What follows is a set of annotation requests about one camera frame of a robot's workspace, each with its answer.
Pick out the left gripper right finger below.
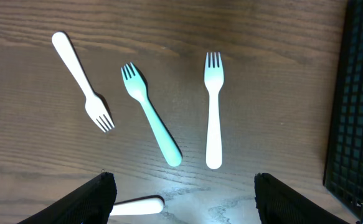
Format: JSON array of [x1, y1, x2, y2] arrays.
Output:
[[254, 173, 346, 224]]

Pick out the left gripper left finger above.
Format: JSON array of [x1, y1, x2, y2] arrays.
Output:
[[19, 172, 117, 224]]

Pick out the white utensil handle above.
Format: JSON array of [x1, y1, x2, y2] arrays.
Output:
[[110, 197, 164, 216]]

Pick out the black plastic basket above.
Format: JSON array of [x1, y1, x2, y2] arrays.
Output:
[[323, 0, 363, 223]]

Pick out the white fork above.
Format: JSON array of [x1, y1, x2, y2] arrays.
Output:
[[52, 32, 115, 133], [204, 52, 224, 169]]

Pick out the mint green plastic fork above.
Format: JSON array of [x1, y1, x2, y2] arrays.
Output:
[[121, 63, 182, 167]]

